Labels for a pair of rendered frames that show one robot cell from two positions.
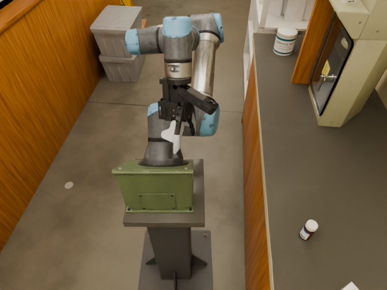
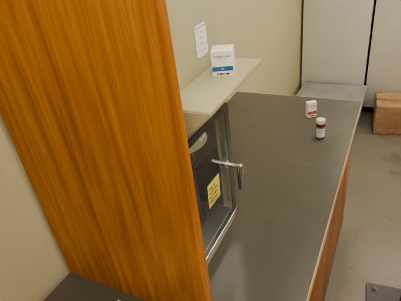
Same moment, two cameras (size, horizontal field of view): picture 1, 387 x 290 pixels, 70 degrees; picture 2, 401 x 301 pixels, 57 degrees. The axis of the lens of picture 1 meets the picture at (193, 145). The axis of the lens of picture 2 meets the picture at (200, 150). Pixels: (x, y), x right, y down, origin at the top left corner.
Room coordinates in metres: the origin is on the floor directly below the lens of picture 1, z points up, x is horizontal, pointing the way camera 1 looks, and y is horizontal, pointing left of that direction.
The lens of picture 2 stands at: (1.96, -0.33, 1.82)
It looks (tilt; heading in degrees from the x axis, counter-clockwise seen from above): 31 degrees down; 204
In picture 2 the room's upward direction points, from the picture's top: 8 degrees counter-clockwise
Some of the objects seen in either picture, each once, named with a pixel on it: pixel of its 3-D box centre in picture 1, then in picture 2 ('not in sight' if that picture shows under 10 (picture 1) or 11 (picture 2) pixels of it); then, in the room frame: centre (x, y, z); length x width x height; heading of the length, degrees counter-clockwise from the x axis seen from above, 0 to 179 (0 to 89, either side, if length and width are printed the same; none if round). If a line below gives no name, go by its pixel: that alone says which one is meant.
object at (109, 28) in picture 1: (120, 31); not in sight; (3.02, 0.82, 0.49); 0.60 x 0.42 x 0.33; 174
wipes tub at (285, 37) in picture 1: (284, 41); not in sight; (1.79, -0.62, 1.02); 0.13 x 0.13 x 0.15
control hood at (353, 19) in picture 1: (338, 8); (218, 100); (1.20, -0.61, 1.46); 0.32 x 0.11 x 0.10; 174
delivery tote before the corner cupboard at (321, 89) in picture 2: not in sight; (330, 106); (-1.51, -0.44, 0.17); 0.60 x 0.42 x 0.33; 82
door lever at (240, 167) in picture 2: (323, 83); (235, 175); (1.09, -0.61, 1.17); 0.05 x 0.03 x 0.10; 83
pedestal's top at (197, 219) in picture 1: (166, 190); not in sight; (0.66, 0.11, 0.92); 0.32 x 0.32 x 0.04; 0
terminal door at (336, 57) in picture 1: (327, 66); (210, 187); (1.20, -0.66, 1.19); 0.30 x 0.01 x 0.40; 173
